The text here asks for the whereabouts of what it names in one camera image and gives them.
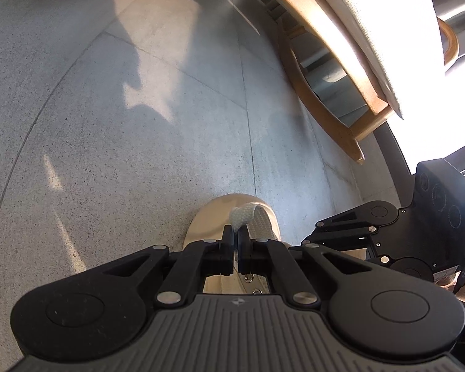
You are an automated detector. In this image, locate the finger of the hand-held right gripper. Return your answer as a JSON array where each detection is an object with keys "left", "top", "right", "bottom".
[
  {"left": 305, "top": 236, "right": 391, "bottom": 271},
  {"left": 314, "top": 205, "right": 376, "bottom": 239}
]

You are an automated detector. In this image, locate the wooden rocking chair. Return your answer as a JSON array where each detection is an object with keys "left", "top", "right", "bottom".
[{"left": 236, "top": 0, "right": 460, "bottom": 163}]

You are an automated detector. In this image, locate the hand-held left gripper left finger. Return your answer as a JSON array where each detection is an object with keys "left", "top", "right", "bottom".
[{"left": 73, "top": 225, "right": 237, "bottom": 307}]

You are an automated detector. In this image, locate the white shoelace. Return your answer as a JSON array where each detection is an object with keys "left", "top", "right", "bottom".
[{"left": 229, "top": 206, "right": 277, "bottom": 241}]

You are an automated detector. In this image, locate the cream canvas shoe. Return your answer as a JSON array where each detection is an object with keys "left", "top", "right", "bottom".
[{"left": 184, "top": 194, "right": 281, "bottom": 295}]

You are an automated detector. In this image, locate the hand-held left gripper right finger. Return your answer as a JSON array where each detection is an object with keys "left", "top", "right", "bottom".
[{"left": 238, "top": 228, "right": 400, "bottom": 307}]

